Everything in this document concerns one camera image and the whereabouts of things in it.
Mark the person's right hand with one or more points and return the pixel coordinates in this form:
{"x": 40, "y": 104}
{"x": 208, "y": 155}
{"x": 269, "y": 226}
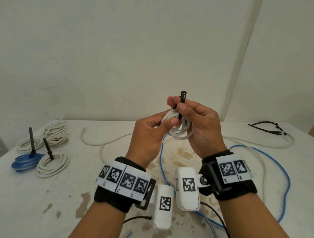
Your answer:
{"x": 206, "y": 127}

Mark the person's left forearm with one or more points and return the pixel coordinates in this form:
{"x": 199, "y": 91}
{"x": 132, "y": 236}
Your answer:
{"x": 98, "y": 223}

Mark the black right wristband with markers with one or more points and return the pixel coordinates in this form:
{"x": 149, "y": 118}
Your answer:
{"x": 240, "y": 193}

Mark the grey metal shelf rack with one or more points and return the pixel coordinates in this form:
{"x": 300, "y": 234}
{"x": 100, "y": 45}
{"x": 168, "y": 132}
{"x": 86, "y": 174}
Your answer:
{"x": 2, "y": 147}

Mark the black left wristband with markers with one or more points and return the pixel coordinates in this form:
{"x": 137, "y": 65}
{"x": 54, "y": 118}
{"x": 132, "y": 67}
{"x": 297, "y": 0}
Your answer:
{"x": 110, "y": 199}

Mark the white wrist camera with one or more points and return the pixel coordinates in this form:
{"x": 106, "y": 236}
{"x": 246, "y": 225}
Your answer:
{"x": 186, "y": 201}
{"x": 163, "y": 220}

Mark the wooden shelf frame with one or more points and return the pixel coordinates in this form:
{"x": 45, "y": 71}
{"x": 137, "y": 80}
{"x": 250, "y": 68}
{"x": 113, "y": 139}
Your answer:
{"x": 312, "y": 130}

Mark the person's left hand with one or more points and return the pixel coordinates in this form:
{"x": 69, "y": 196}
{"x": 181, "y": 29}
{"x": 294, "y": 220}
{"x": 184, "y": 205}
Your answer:
{"x": 144, "y": 142}

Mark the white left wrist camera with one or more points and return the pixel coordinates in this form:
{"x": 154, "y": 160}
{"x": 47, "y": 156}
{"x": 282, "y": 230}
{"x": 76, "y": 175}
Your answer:
{"x": 163, "y": 220}

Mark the black wristband with markers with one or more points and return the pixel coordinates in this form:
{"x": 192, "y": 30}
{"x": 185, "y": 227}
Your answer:
{"x": 110, "y": 199}
{"x": 240, "y": 193}

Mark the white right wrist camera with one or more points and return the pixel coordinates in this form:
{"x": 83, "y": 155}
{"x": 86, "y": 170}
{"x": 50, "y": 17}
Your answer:
{"x": 186, "y": 201}

